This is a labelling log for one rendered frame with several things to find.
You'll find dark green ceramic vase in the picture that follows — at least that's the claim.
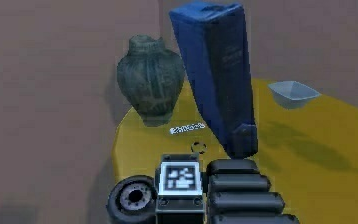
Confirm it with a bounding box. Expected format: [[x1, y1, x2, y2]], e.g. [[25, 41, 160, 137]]
[[116, 34, 186, 128]]

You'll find small white patterned strip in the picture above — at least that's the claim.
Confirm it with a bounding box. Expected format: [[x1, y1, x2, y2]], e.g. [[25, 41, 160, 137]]
[[169, 122, 206, 135]]

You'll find yellow round table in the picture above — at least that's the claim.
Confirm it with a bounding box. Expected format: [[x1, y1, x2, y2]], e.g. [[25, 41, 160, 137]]
[[111, 78, 358, 224]]

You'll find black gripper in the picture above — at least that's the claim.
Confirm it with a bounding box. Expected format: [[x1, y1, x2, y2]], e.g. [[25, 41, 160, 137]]
[[106, 175, 159, 224]]

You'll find pale grey square bowl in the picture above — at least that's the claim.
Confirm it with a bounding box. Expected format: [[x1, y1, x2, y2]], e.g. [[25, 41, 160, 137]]
[[267, 80, 322, 110]]

